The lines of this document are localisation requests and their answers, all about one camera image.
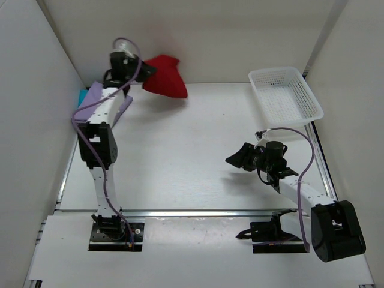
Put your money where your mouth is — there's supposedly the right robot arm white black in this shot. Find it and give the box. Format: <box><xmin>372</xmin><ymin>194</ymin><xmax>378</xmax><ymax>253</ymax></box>
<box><xmin>226</xmin><ymin>141</ymin><xmax>366</xmax><ymax>262</ymax></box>

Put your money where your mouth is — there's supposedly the teal t shirt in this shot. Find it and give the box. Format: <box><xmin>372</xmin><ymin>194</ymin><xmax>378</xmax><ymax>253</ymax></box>
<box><xmin>77</xmin><ymin>89</ymin><xmax>88</xmax><ymax>107</ymax></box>

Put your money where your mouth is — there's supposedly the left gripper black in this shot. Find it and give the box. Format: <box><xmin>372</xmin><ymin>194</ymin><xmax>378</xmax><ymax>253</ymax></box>
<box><xmin>124</xmin><ymin>55</ymin><xmax>156</xmax><ymax>83</ymax></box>

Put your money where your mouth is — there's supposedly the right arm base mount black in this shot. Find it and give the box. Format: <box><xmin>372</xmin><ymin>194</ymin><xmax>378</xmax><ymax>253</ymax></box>
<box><xmin>236</xmin><ymin>209</ymin><xmax>307</xmax><ymax>254</ymax></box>

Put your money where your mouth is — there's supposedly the lavender t shirt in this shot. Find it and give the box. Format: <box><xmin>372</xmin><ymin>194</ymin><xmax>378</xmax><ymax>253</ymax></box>
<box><xmin>74</xmin><ymin>81</ymin><xmax>133</xmax><ymax>127</ymax></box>

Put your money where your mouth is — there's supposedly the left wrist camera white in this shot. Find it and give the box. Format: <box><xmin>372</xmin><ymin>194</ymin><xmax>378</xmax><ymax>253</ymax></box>
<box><xmin>113</xmin><ymin>40</ymin><xmax>135</xmax><ymax>58</ymax></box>

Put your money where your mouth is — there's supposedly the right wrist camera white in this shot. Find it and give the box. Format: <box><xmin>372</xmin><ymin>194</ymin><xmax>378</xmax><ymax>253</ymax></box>
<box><xmin>255</xmin><ymin>130</ymin><xmax>270</xmax><ymax>146</ymax></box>

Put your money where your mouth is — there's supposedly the white plastic basket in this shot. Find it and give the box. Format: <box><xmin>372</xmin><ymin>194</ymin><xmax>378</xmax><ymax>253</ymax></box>
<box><xmin>248</xmin><ymin>67</ymin><xmax>324</xmax><ymax>127</ymax></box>

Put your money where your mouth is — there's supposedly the red t shirt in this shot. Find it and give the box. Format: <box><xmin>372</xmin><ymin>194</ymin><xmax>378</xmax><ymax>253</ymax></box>
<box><xmin>142</xmin><ymin>55</ymin><xmax>188</xmax><ymax>99</ymax></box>

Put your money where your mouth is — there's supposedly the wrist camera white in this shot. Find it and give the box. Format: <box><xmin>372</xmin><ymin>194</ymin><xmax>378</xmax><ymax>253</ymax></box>
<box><xmin>113</xmin><ymin>40</ymin><xmax>135</xmax><ymax>58</ymax></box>
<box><xmin>255</xmin><ymin>130</ymin><xmax>270</xmax><ymax>146</ymax></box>

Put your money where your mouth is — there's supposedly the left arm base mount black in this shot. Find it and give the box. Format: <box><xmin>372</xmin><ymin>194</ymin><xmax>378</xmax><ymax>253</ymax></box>
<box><xmin>88</xmin><ymin>215</ymin><xmax>145</xmax><ymax>252</ymax></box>

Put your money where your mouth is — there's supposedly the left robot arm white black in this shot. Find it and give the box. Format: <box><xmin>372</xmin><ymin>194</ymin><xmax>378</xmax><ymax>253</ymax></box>
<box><xmin>74</xmin><ymin>51</ymin><xmax>156</xmax><ymax>245</ymax></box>

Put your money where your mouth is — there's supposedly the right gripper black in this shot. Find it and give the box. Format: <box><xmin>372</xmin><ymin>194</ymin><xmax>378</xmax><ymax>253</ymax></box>
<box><xmin>227</xmin><ymin>143</ymin><xmax>272</xmax><ymax>173</ymax></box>

